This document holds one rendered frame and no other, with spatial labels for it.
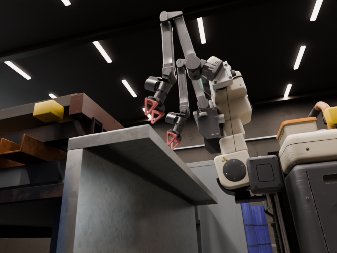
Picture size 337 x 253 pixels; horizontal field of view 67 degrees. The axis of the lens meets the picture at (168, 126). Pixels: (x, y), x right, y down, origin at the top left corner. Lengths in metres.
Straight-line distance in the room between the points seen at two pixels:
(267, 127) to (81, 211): 12.10
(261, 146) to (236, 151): 10.97
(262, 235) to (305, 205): 3.77
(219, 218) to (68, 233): 1.67
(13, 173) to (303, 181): 0.97
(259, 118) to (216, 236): 10.79
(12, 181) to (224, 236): 1.62
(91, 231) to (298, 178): 0.76
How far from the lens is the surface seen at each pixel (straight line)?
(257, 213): 4.82
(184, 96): 1.74
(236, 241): 2.14
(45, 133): 0.82
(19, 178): 0.87
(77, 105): 0.72
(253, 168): 1.12
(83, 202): 0.60
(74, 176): 0.60
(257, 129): 12.46
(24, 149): 0.76
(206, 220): 2.16
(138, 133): 0.55
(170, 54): 1.39
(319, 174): 1.09
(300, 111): 13.09
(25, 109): 0.89
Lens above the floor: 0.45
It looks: 24 degrees up
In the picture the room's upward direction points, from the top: 3 degrees counter-clockwise
